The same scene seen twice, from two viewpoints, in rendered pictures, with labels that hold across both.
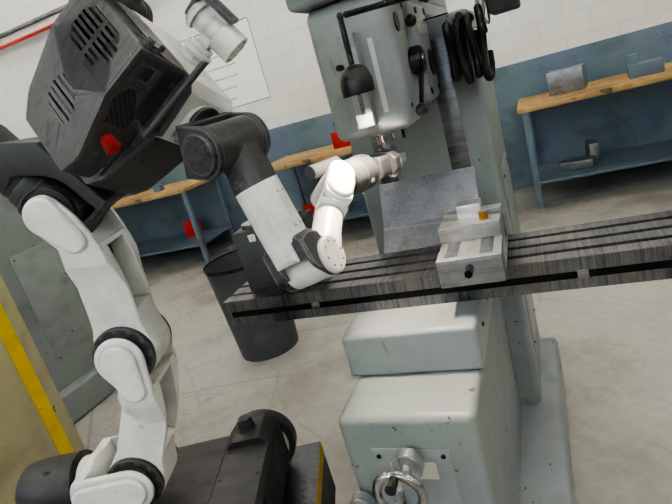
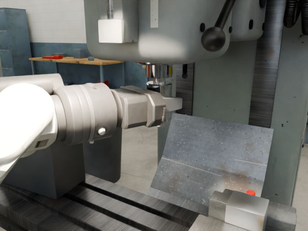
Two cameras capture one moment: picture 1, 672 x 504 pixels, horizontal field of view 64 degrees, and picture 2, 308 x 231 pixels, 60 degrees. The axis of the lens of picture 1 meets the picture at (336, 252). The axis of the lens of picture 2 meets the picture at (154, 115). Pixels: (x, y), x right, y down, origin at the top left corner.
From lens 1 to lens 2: 0.97 m
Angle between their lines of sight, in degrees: 7
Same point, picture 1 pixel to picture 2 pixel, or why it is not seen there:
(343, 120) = (93, 24)
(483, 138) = (295, 103)
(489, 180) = (285, 150)
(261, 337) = (93, 172)
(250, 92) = not seen: hidden behind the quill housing
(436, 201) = (220, 151)
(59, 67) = not seen: outside the picture
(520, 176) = not seen: hidden behind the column
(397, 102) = (174, 14)
